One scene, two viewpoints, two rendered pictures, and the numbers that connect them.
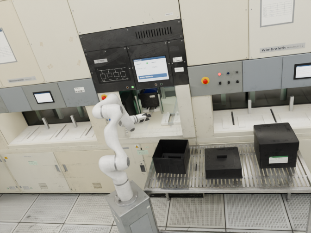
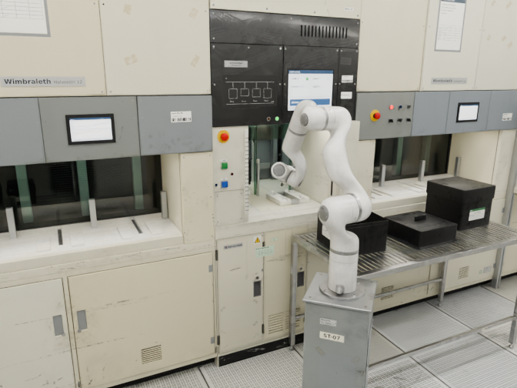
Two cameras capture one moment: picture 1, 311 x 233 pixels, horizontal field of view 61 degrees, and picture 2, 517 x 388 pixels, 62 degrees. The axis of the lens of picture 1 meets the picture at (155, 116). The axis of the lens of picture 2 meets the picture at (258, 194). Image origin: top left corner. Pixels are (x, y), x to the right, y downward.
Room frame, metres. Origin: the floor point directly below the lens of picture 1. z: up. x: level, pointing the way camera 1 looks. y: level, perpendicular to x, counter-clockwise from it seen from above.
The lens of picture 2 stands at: (0.56, 1.77, 1.66)
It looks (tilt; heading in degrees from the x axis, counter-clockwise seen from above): 15 degrees down; 319
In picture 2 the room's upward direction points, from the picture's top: straight up
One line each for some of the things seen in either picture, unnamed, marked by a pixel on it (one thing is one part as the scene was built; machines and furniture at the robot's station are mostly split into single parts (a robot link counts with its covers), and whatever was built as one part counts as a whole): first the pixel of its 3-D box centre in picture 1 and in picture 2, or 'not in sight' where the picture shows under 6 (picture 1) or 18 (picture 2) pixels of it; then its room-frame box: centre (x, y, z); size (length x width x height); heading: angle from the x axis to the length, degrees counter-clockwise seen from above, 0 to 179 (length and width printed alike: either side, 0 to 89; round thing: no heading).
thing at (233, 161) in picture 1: (222, 161); (419, 225); (1.71, -0.47, 0.83); 0.29 x 0.29 x 0.13; 76
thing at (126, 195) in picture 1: (123, 188); (342, 269); (1.60, 0.37, 0.85); 0.19 x 0.19 x 0.18
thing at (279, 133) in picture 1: (274, 145); (458, 202); (1.69, -0.91, 0.89); 0.29 x 0.29 x 0.25; 76
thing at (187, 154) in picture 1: (172, 156); (351, 229); (1.89, -0.07, 0.85); 0.28 x 0.28 x 0.17; 69
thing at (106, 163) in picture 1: (112, 168); (339, 224); (1.60, 0.40, 1.07); 0.19 x 0.12 x 0.24; 78
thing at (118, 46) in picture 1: (157, 107); (255, 182); (2.64, -0.04, 0.98); 0.95 x 0.88 x 1.95; 164
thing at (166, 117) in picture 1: (171, 118); (287, 196); (2.47, -0.17, 0.89); 0.22 x 0.21 x 0.04; 164
